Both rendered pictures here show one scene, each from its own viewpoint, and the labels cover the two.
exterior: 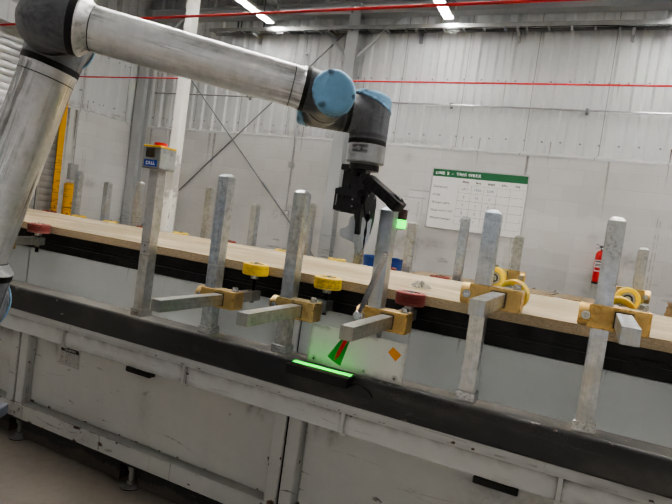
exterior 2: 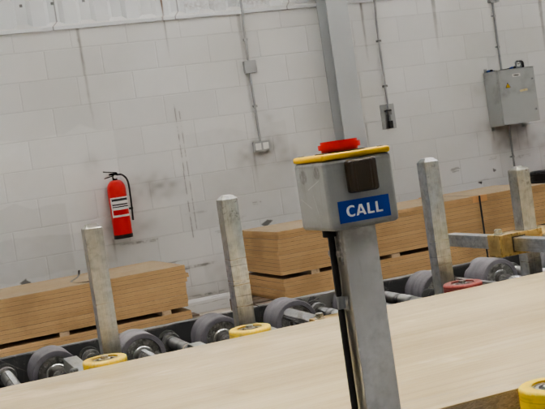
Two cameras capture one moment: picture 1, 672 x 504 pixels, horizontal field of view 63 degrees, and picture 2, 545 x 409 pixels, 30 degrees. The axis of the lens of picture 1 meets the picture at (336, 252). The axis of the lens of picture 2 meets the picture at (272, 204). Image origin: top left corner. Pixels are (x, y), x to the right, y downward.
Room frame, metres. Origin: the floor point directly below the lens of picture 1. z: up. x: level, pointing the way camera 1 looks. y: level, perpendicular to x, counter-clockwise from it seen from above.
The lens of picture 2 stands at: (1.07, 1.30, 1.23)
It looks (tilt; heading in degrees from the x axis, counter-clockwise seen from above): 3 degrees down; 314
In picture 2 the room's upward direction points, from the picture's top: 8 degrees counter-clockwise
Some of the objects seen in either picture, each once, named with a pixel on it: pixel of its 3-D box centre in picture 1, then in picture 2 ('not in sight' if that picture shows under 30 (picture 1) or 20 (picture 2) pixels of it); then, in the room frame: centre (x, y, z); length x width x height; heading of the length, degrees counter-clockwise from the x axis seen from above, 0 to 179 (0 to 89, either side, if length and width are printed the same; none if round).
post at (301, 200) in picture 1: (291, 279); not in sight; (1.47, 0.11, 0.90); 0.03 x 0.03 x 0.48; 65
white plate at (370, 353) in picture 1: (354, 353); not in sight; (1.36, -0.08, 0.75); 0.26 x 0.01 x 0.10; 65
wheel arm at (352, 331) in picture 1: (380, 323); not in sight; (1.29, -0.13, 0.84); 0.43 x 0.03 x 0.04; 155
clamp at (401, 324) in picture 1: (383, 318); not in sight; (1.36, -0.14, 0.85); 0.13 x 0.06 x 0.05; 65
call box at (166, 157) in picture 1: (159, 159); (345, 191); (1.69, 0.57, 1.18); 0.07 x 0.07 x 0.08; 65
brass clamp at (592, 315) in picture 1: (613, 318); not in sight; (1.15, -0.59, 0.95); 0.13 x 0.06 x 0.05; 65
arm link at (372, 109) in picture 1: (369, 119); not in sight; (1.32, -0.04, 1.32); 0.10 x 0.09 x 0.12; 101
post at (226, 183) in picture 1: (217, 257); not in sight; (1.58, 0.34, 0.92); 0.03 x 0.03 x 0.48; 65
